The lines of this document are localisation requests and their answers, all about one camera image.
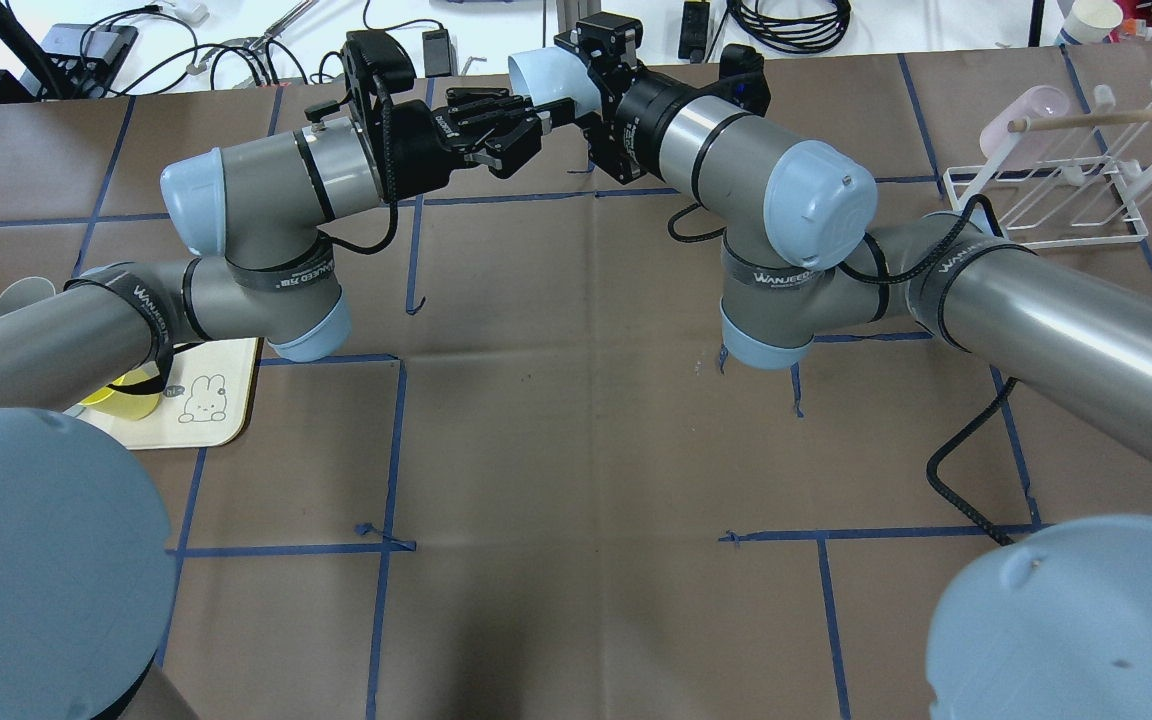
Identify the cream plastic tray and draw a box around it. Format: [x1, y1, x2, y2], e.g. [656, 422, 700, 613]
[73, 340, 260, 450]

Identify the coiled black cable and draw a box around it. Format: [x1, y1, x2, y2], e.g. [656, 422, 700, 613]
[726, 0, 852, 54]

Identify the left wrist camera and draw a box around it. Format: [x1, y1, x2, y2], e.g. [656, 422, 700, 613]
[340, 29, 416, 115]

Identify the yellow plastic cup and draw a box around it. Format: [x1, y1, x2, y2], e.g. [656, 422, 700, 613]
[78, 367, 164, 420]

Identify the grey plastic cup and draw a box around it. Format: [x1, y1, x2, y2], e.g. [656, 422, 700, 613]
[0, 275, 58, 318]

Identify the white cup drying rack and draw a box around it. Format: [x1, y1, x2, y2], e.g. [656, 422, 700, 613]
[942, 79, 1152, 249]

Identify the white paper cup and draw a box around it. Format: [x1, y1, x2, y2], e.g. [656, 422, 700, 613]
[1053, 0, 1126, 45]

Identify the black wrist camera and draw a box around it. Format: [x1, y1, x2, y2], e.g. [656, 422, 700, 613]
[717, 44, 771, 118]

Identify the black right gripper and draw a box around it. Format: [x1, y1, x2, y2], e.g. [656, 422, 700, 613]
[554, 14, 702, 184]

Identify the pink plastic cup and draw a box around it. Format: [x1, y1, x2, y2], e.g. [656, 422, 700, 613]
[979, 84, 1077, 176]

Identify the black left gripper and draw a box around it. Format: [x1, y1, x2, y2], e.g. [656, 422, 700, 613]
[351, 88, 577, 202]

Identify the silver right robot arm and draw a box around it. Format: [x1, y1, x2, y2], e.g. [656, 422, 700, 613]
[495, 194, 1000, 719]

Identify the light blue cup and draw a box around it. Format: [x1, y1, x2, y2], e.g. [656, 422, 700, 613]
[507, 47, 602, 118]

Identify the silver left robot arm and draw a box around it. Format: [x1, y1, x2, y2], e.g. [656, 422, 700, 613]
[0, 29, 585, 719]

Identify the black power adapter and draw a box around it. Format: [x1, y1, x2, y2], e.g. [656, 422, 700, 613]
[420, 28, 456, 78]

